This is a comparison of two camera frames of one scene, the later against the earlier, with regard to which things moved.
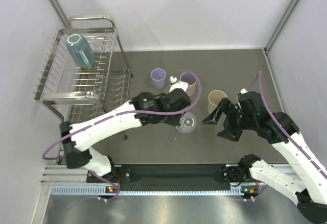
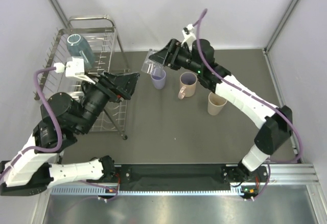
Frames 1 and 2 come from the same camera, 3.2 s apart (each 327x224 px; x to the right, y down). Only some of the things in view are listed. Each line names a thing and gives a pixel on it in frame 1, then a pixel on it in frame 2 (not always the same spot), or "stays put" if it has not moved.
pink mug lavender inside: (190, 78) stays put
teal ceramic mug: (80, 51) stays put
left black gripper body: (172, 120) → (113, 93)
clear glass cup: (188, 122) → (150, 66)
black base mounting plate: (167, 177) stays put
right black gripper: (229, 132) → (171, 52)
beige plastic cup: (214, 99) stays put
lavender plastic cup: (158, 76) stays put
